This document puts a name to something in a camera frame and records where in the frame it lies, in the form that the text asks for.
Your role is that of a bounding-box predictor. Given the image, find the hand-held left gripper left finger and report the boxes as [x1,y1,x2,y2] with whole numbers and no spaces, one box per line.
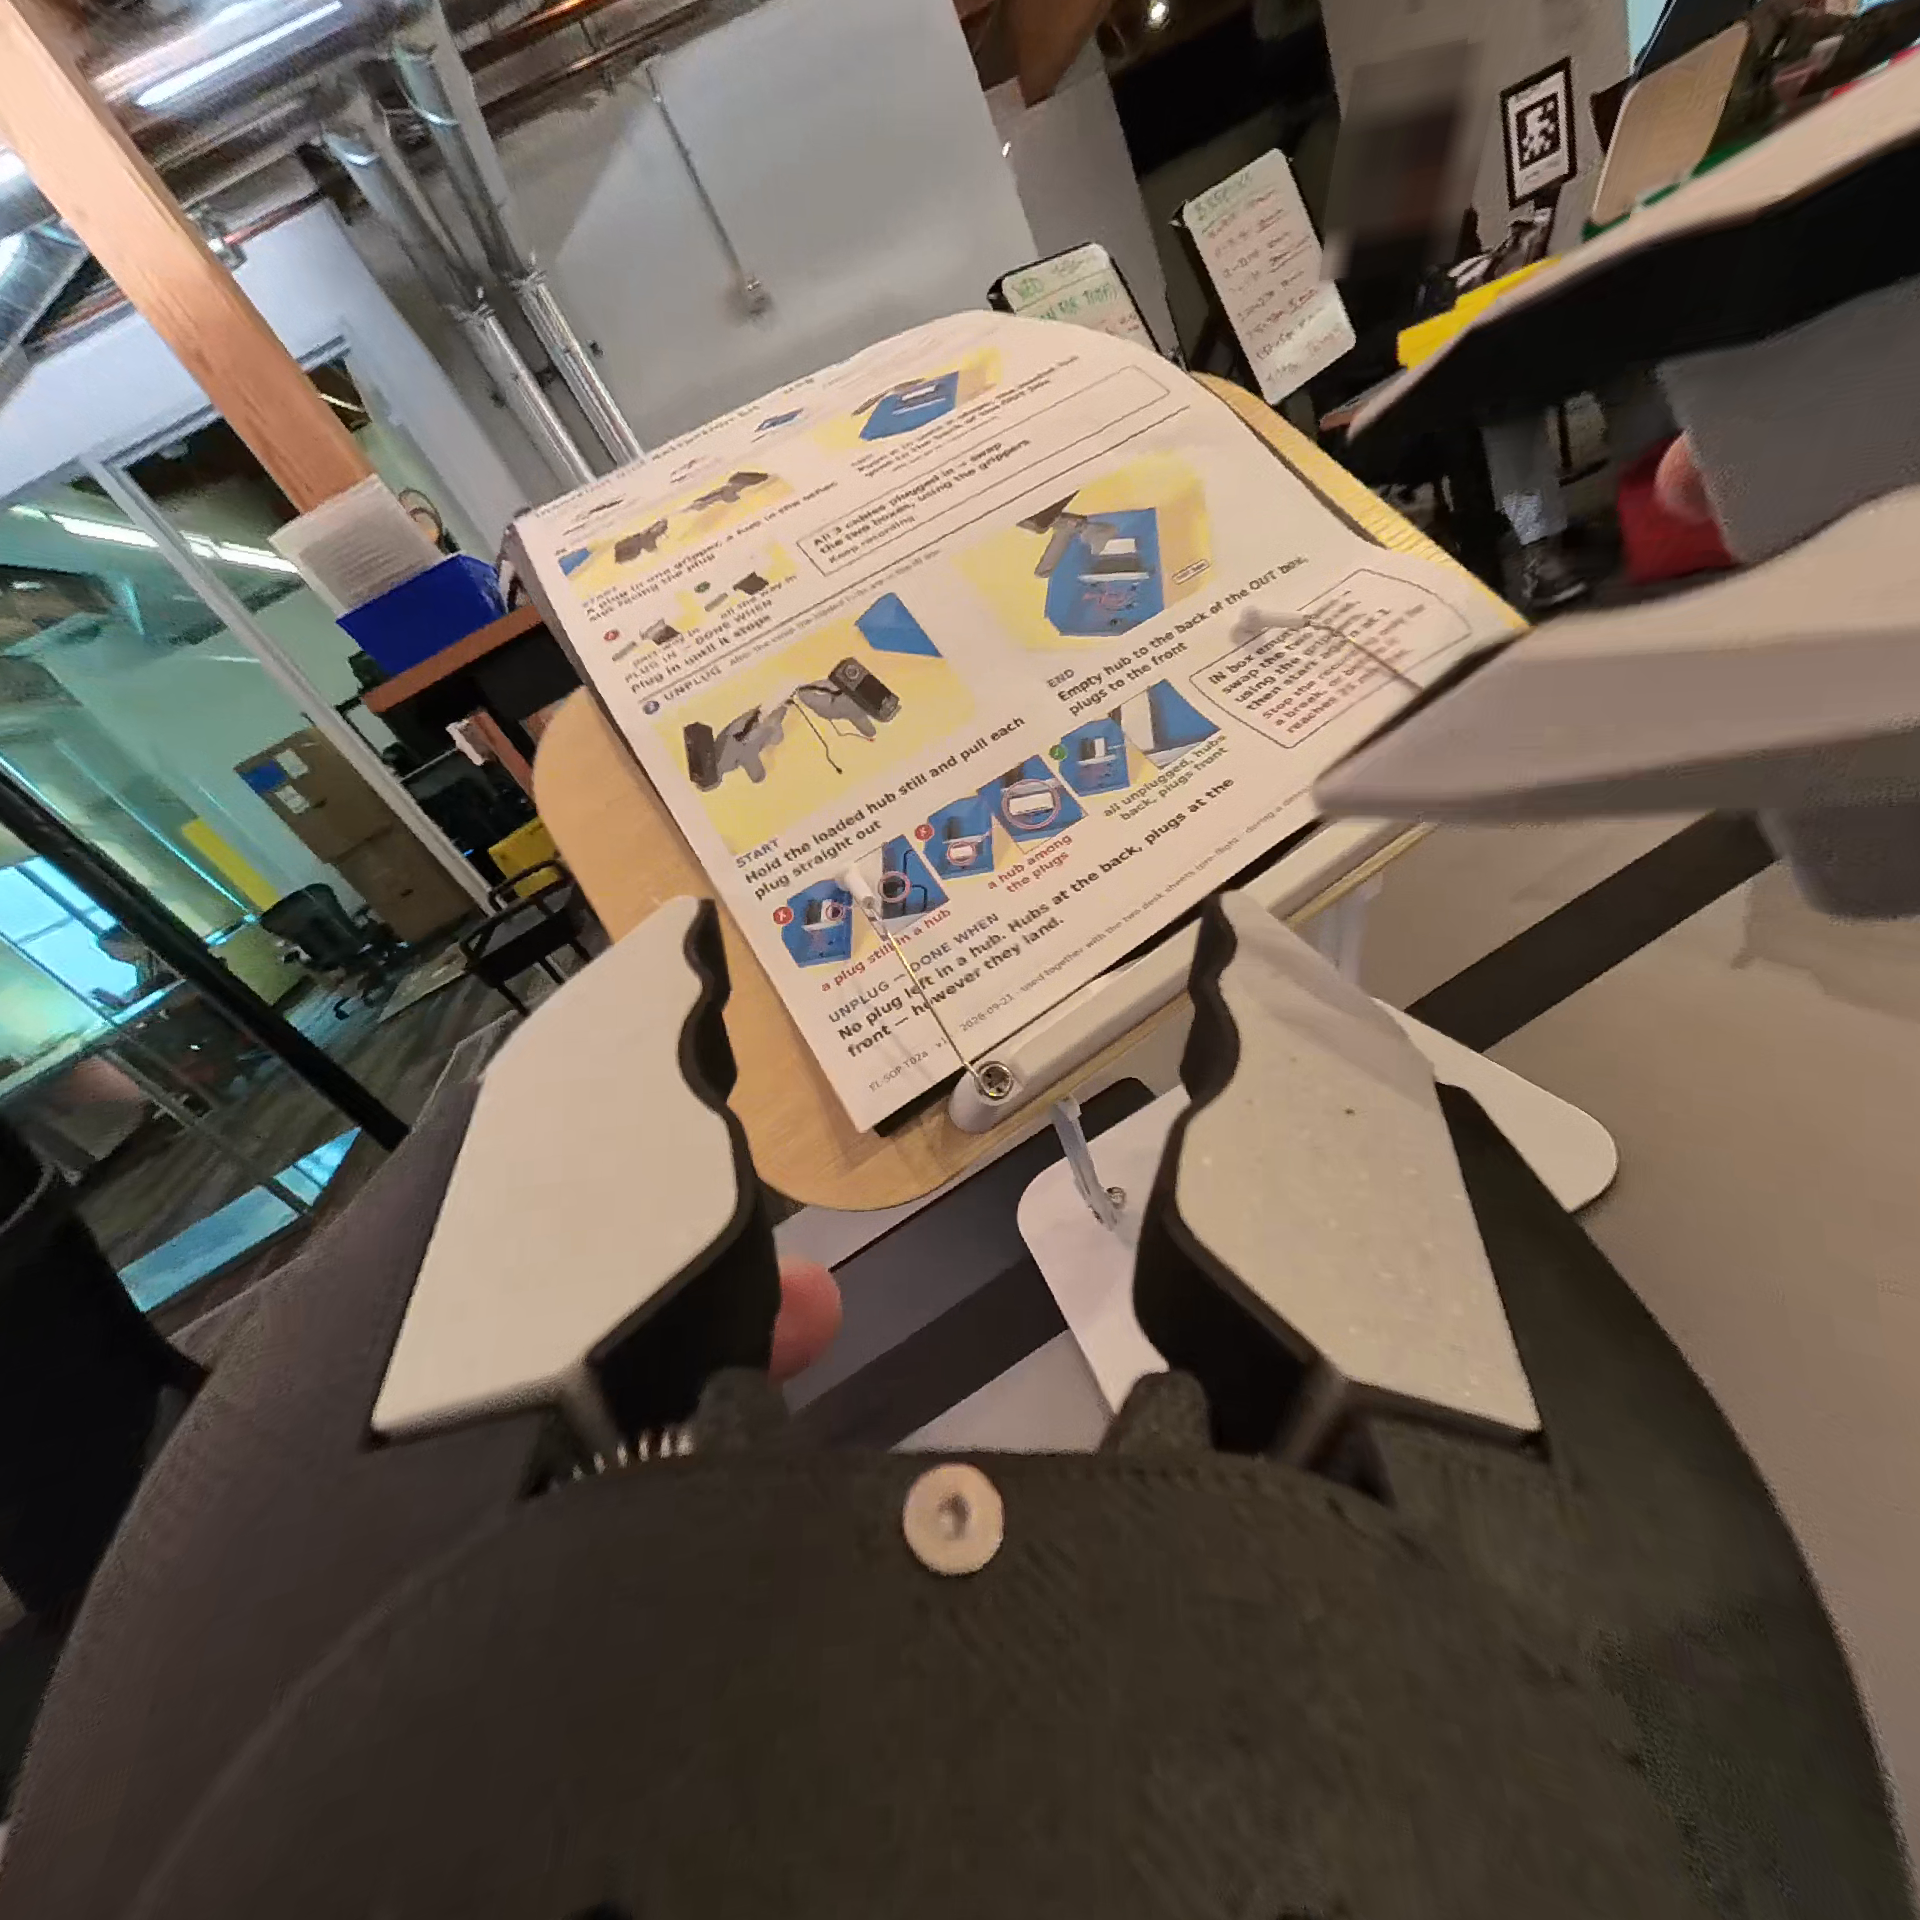
[369,896,785,1465]

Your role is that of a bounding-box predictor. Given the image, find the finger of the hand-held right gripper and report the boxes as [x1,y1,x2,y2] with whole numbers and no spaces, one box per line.
[1311,516,1920,823]
[1341,96,1920,447]

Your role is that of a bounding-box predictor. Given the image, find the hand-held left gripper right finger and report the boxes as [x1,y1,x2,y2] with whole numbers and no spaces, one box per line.
[1132,886,1548,1465]

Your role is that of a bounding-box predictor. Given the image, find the person's left hand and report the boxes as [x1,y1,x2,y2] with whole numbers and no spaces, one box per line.
[769,1257,845,1385]

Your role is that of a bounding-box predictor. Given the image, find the tan cardboard sheet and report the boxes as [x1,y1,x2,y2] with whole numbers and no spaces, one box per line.
[1590,23,1754,225]

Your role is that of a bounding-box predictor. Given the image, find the printed marker sign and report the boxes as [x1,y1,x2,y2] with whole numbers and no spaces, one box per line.
[1499,57,1580,208]

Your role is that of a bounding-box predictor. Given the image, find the black armchair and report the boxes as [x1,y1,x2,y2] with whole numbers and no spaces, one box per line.
[454,859,605,1016]

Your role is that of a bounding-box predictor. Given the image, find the yellow bin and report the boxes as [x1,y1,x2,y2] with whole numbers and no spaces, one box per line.
[1394,285,1561,372]

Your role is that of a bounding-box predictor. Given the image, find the instruction sheet on stand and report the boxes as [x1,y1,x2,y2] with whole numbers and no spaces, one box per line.
[532,374,1532,1214]

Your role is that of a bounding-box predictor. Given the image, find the stacked cardboard boxes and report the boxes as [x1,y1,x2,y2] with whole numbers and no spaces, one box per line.
[241,727,485,942]

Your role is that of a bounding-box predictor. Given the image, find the black pole stand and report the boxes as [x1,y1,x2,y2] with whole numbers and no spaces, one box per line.
[0,772,414,1152]

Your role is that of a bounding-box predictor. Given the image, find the whiteboard with red writing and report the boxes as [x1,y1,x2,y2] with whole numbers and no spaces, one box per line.
[1182,145,1355,405]

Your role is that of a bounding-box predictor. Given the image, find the small blue bin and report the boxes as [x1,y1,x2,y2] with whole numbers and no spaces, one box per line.
[335,550,513,681]

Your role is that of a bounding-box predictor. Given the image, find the whiteboard with green writing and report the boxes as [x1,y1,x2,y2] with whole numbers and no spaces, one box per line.
[987,244,1161,357]

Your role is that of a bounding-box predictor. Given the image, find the silver conduit pipes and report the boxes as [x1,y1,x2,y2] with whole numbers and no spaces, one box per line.
[319,133,650,471]

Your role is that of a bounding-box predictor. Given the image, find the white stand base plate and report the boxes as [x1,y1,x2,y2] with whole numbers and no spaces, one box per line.
[949,815,1622,1420]

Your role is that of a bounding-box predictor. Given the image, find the wooden post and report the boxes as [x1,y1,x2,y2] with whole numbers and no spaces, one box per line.
[0,0,377,515]

